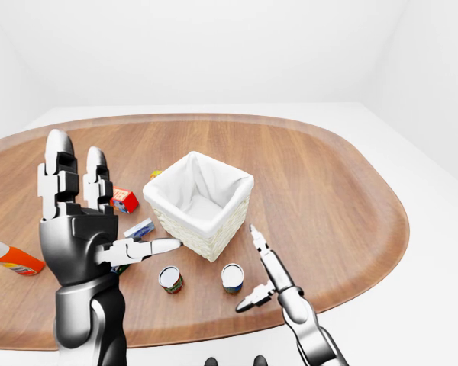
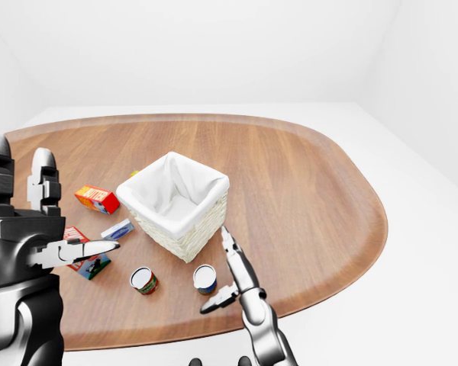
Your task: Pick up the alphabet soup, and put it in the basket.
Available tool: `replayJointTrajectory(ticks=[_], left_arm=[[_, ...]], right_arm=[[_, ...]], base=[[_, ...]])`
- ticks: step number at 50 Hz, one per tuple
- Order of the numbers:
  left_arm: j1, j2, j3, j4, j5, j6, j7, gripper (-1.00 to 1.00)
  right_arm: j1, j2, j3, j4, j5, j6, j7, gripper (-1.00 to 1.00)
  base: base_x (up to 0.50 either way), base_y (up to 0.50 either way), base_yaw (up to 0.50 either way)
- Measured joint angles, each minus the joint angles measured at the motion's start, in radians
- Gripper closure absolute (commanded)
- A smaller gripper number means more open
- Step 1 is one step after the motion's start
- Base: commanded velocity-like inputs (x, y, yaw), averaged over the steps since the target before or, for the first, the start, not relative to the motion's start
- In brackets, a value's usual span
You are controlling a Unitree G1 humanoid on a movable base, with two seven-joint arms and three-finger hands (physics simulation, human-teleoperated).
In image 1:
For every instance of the red printed food box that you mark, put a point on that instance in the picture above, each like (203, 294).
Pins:
(125, 200)

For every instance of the small green printed item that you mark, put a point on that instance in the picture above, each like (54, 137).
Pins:
(120, 269)

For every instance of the small yellow orange item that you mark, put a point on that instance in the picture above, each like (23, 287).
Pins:
(155, 175)

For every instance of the orange bottle with white cap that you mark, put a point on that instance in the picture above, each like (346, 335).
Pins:
(17, 261)

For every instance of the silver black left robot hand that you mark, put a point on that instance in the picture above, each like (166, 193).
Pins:
(76, 244)

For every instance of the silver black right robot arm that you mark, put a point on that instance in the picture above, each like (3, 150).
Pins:
(309, 331)

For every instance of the white cloth-lined wicker basket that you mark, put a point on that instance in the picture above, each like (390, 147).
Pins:
(198, 206)

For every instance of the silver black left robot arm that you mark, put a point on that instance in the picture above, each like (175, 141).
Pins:
(88, 328)

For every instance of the blue and white flat box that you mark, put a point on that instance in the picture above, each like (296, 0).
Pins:
(140, 228)

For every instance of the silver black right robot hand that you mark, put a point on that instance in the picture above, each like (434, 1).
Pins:
(276, 272)

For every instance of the small dark rounded shape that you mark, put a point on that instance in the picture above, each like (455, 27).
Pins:
(260, 361)
(211, 361)

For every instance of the tin with blue label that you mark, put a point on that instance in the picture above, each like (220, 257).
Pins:
(233, 280)

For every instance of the tin with red green label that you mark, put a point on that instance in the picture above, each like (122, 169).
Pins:
(171, 282)

